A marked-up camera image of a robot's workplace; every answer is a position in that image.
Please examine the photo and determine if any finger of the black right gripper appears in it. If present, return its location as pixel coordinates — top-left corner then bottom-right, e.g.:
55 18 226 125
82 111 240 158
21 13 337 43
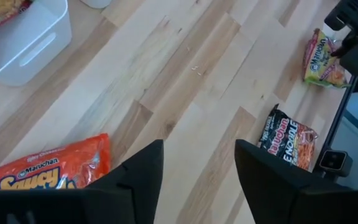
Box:
330 34 358 59

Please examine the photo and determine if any black Maruchan Fire Noodle packet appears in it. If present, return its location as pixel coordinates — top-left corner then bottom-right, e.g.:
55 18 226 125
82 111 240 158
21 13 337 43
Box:
257 103 319 172

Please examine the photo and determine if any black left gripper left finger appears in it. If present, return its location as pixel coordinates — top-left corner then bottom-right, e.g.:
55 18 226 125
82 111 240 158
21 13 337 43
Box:
87 139 165 224

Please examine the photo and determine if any small table-level camera box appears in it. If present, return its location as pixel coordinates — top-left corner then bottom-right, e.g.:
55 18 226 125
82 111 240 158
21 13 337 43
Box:
318 149 354 179

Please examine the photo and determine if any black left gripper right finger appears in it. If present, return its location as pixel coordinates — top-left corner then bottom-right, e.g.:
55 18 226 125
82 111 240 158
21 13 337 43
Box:
234 139 352 224

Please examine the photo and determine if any red Maruchan Saucy Noodles packet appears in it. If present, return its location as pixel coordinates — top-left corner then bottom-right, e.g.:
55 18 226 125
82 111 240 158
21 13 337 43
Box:
0 133 111 190

